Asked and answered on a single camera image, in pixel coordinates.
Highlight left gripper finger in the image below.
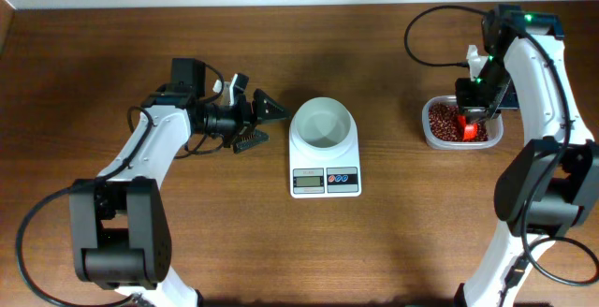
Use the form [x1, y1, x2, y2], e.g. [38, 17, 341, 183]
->
[233, 129, 270, 154]
[252, 89, 290, 124]

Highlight orange plastic measuring scoop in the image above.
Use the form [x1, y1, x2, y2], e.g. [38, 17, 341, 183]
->
[457, 115, 478, 141]

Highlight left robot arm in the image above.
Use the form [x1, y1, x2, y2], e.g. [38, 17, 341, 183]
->
[69, 58, 291, 306]

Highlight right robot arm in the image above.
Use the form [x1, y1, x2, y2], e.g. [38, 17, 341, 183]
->
[454, 4, 598, 306]

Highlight white round bowl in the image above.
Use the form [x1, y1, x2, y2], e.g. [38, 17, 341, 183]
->
[291, 97, 352, 149]

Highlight white digital kitchen scale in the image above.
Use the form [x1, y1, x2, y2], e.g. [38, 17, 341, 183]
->
[289, 114, 362, 198]

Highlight clear plastic food container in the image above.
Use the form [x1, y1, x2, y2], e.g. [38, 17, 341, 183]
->
[422, 95, 504, 150]

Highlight red adzuki beans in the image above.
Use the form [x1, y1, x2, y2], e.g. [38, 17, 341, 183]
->
[428, 103, 488, 142]

